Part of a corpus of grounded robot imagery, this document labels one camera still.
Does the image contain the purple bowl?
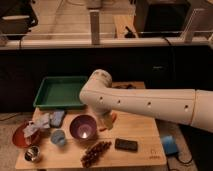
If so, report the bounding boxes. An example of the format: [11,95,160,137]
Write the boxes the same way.
[69,115,97,140]

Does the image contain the blue sponge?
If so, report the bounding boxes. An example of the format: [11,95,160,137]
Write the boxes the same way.
[50,111,65,128]

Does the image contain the small steel bowl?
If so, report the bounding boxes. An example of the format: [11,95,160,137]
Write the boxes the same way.
[24,146,41,163]

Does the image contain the green plastic tray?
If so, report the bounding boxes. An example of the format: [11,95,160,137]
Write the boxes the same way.
[33,76,87,110]

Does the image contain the red plate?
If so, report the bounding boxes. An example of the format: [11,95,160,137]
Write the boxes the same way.
[12,122,40,148]

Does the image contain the red chili pepper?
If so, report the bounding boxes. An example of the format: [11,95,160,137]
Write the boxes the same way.
[98,111,118,132]

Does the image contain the blue tape roll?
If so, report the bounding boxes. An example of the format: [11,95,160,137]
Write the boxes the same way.
[161,136,179,156]

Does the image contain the crumpled white blue cloth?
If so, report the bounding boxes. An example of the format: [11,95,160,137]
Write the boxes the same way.
[23,113,50,138]

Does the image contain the grey metal post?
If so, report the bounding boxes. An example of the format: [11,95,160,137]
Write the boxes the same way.
[90,10,100,45]

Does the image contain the light blue cup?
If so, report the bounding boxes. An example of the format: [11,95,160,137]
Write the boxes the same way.
[50,130,66,146]

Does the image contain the black handled tool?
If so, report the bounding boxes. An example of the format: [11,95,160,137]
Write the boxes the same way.
[114,84,136,89]

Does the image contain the wooden table board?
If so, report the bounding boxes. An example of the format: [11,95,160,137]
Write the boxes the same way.
[14,81,168,171]

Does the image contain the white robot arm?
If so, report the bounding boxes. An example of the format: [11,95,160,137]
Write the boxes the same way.
[79,69,213,133]

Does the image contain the black phone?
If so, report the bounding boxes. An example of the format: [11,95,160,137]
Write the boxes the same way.
[115,139,138,151]

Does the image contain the bunch of dark grapes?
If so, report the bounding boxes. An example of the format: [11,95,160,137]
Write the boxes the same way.
[81,141,111,168]

